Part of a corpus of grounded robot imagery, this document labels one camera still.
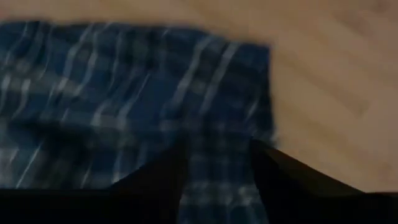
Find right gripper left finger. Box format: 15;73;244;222
0;138;190;224

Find blue plaid garment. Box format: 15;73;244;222
0;20;276;224

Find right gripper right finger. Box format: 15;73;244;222
250;139;398;224

